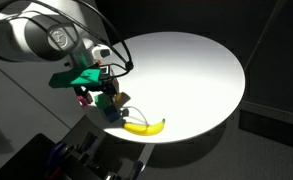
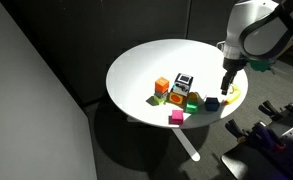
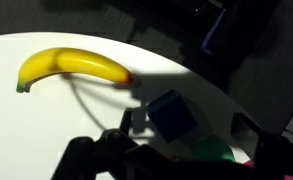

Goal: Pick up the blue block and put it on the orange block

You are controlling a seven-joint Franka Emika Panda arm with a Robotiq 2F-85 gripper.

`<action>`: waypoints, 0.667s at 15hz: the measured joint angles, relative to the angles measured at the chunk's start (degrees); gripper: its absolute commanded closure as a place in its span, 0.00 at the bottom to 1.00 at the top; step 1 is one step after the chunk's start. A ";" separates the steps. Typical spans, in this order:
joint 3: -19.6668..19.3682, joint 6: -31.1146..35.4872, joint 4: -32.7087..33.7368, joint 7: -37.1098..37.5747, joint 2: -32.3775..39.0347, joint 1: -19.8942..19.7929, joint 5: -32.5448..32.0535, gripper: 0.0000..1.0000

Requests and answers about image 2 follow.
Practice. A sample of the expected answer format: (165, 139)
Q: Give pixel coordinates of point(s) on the blue block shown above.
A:
(212, 104)

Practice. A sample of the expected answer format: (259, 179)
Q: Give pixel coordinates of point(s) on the black base platform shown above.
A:
(249, 163)

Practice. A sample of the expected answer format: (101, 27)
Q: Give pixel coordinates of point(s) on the yellow banana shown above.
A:
(234, 95)

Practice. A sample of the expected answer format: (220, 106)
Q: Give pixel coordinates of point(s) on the orange block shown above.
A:
(161, 85)

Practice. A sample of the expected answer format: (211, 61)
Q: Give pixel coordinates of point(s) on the white table base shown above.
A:
(186, 143)

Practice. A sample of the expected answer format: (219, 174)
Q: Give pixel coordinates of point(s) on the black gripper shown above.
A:
(235, 65)

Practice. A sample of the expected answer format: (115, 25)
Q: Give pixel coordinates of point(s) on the lime green block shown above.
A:
(159, 99)

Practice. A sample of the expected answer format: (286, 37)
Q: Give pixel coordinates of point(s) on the magenta block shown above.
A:
(177, 116)

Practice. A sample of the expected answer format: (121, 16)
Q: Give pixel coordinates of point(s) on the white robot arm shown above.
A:
(252, 33)

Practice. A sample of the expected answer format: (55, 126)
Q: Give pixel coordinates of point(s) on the small grey block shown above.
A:
(161, 94)

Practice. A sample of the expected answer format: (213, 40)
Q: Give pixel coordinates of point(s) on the yellow ball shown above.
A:
(192, 96)

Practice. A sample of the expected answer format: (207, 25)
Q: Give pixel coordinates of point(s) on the black perforated breadboard plate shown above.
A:
(287, 150)

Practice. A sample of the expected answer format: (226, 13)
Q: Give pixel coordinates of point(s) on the blue patterned box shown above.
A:
(183, 83)

